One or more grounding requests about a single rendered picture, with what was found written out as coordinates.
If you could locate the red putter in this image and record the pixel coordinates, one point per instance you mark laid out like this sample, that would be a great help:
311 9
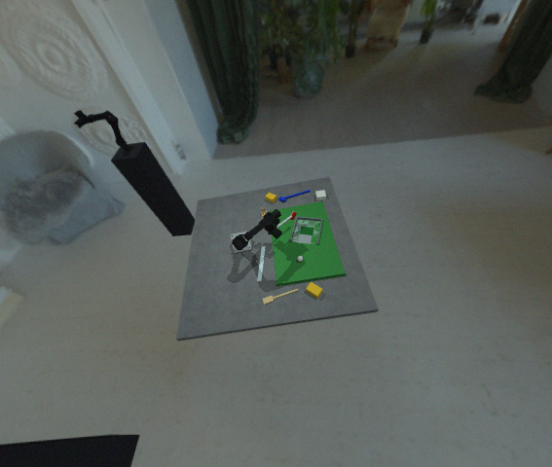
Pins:
293 214

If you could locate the green putting mat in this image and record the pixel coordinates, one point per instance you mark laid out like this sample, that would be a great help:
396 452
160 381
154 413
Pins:
318 260

